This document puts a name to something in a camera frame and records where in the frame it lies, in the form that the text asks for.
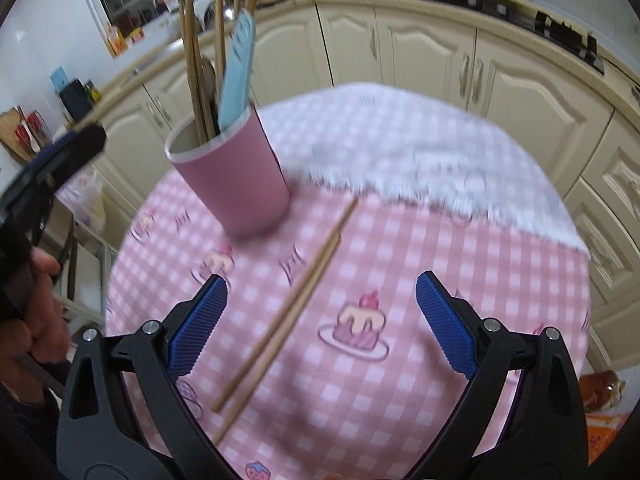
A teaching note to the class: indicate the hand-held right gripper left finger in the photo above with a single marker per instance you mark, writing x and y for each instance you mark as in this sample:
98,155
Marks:
197,325

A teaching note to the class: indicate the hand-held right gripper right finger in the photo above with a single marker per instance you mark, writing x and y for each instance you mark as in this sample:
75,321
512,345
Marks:
445,325

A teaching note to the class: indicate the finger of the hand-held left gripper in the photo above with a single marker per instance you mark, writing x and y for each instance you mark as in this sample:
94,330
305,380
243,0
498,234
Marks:
75,152

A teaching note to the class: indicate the pink cup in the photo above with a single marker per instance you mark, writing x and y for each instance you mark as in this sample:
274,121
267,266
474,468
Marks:
235,190

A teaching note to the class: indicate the light blue plastic utensil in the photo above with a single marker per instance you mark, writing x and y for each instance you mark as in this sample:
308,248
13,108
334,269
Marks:
239,70

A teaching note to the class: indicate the person's left forearm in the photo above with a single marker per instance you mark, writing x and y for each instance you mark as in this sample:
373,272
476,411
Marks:
25,440

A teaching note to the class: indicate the person's left hand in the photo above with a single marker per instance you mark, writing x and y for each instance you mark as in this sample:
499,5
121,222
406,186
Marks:
35,330

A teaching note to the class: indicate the clear plastic bag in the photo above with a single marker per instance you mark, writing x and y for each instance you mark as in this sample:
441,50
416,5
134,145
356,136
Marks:
85,197

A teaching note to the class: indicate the red kitchen tools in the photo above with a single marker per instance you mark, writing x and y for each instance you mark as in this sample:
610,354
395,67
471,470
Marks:
30,131

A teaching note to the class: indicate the black container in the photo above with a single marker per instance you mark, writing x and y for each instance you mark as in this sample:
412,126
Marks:
75,96

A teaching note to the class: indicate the small dark bottle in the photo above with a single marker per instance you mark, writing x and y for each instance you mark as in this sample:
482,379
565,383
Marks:
90,91

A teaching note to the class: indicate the orange bottle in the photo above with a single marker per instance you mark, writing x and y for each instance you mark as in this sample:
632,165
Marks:
116,41

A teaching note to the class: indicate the brown glossy object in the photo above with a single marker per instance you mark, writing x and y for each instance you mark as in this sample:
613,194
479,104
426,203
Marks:
600,390

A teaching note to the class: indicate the orange patterned cloth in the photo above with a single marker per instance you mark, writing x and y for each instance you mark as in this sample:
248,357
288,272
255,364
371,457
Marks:
606,440

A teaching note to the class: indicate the beige kitchen countertop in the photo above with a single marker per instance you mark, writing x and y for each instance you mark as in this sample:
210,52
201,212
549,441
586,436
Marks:
620,95

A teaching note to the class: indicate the black gas stove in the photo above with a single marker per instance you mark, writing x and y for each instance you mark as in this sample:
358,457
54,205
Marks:
565,35

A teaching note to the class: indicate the blue wall sticker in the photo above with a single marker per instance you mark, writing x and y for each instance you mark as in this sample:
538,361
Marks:
59,78

